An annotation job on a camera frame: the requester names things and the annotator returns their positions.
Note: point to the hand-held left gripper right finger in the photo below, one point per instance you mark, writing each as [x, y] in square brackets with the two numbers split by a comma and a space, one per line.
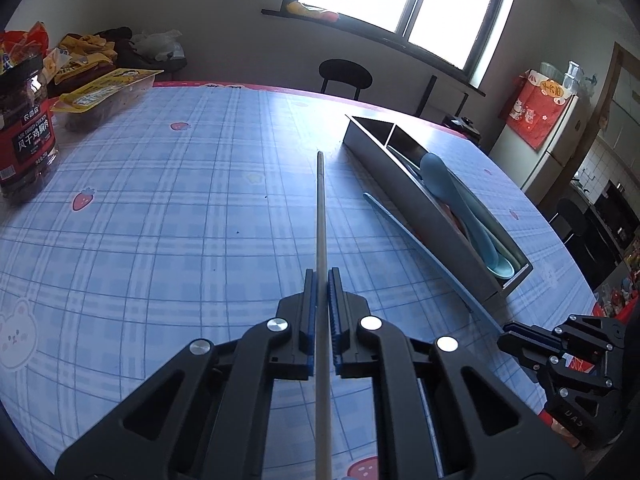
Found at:
[334, 320]

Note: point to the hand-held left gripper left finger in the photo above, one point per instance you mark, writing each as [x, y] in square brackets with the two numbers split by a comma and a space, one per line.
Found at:
[310, 320]

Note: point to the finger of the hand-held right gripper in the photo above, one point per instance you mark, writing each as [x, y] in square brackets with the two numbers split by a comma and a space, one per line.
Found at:
[595, 332]
[530, 342]

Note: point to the white spoon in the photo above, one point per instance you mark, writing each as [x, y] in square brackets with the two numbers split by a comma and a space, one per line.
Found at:
[507, 245]

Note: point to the beige chopstick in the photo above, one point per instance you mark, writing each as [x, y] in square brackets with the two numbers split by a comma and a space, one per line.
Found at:
[322, 220]

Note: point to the blue chopstick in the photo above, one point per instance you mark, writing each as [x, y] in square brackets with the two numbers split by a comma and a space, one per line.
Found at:
[400, 225]

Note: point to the pink spoon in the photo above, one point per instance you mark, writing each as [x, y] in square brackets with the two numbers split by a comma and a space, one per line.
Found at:
[454, 220]

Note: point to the metal perforated utensil tray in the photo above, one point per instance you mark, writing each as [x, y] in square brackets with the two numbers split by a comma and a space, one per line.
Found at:
[400, 180]

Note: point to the blue spoon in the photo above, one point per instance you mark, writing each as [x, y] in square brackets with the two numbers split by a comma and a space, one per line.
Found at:
[440, 180]

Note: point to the black kitchen appliance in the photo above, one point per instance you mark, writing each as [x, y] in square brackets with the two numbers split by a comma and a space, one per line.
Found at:
[620, 215]

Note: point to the blue plaid table mat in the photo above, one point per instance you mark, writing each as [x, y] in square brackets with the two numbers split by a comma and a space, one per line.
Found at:
[175, 235]

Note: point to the white refrigerator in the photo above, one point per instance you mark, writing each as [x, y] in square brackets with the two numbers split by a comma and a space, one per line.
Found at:
[545, 165]

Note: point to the red printed cloth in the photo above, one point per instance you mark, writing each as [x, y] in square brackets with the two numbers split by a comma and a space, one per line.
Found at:
[535, 110]

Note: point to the black folded rack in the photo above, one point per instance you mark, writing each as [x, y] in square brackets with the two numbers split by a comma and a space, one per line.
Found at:
[427, 95]

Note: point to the black round-back chair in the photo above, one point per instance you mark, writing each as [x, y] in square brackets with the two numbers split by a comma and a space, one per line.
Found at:
[345, 75]

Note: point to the clear plastic containers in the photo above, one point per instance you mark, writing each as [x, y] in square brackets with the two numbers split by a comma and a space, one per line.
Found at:
[572, 75]

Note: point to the yellow labelled snack tray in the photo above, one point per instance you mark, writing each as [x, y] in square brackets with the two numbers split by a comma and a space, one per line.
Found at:
[105, 92]

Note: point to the yellow and red packet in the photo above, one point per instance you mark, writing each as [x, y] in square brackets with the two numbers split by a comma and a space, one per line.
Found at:
[310, 10]

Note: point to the white plastic bag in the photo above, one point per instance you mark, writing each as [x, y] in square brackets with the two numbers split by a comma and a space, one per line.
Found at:
[157, 44]

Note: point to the dark jar with red label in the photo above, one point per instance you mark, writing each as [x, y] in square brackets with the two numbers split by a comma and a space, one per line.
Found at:
[25, 145]

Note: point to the dark cloth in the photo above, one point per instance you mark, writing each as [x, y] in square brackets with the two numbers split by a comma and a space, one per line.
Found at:
[115, 37]

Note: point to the yellow snack bags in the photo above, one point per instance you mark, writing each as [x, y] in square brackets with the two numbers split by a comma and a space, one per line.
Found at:
[80, 55]

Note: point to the red snack bag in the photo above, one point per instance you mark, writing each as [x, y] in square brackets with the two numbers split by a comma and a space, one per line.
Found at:
[22, 45]

